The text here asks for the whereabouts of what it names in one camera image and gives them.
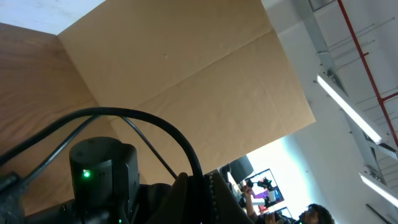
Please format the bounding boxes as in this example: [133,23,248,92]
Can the red ceiling pipe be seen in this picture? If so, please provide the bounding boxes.
[337,0,397,145]

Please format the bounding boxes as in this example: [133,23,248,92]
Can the cardboard panel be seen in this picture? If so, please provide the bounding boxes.
[59,0,315,172]

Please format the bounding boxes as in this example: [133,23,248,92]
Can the computer monitor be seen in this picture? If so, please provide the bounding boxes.
[244,169,285,214]

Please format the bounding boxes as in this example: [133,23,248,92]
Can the person in background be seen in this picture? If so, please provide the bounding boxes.
[242,185,335,224]

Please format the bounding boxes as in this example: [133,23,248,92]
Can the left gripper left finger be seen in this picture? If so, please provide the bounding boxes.
[146,173,195,224]

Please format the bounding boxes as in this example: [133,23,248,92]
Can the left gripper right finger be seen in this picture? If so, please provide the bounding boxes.
[203,172,252,224]

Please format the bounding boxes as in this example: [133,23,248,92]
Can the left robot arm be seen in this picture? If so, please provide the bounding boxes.
[1,137,251,224]

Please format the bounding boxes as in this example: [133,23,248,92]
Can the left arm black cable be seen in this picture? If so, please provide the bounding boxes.
[0,107,205,187]

